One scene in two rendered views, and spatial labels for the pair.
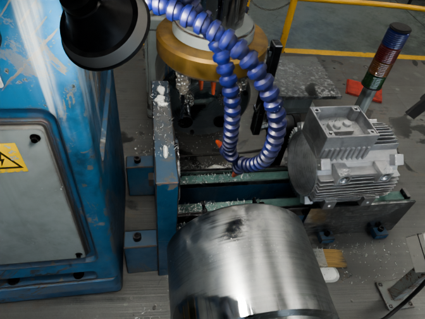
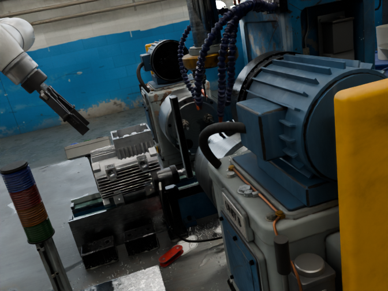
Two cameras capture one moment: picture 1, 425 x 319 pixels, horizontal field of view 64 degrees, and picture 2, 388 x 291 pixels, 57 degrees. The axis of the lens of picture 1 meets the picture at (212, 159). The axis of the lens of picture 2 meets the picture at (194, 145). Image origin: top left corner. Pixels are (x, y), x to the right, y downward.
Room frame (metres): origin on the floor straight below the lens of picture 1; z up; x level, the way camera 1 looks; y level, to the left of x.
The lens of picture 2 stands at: (1.69, -0.02, 1.46)
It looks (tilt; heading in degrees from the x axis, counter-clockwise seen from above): 20 degrees down; 183
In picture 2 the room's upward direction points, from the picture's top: 11 degrees counter-clockwise
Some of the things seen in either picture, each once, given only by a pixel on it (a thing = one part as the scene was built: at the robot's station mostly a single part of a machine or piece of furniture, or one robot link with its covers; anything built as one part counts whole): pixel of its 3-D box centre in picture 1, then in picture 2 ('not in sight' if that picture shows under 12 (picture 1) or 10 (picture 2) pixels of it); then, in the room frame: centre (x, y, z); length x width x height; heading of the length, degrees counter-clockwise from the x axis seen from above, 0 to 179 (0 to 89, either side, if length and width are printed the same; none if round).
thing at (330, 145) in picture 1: (338, 133); (132, 141); (0.60, -0.27, 1.11); 0.12 x 0.11 x 0.07; 106
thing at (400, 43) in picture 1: (395, 37); (18, 177); (0.96, -0.46, 1.19); 0.06 x 0.06 x 0.04
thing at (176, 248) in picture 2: not in sight; (171, 256); (0.82, -0.19, 0.81); 0.09 x 0.03 x 0.02; 135
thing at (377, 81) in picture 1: (374, 78); (38, 228); (0.96, -0.46, 1.05); 0.06 x 0.06 x 0.04
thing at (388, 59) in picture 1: (388, 51); (25, 195); (0.96, -0.46, 1.14); 0.06 x 0.06 x 0.04
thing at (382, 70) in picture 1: (381, 65); (32, 212); (0.96, -0.46, 1.10); 0.06 x 0.06 x 0.04
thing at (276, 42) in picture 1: (265, 92); (181, 138); (0.69, -0.10, 1.12); 0.04 x 0.03 x 0.26; 104
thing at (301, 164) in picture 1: (338, 161); (127, 170); (0.61, -0.31, 1.01); 0.20 x 0.19 x 0.19; 106
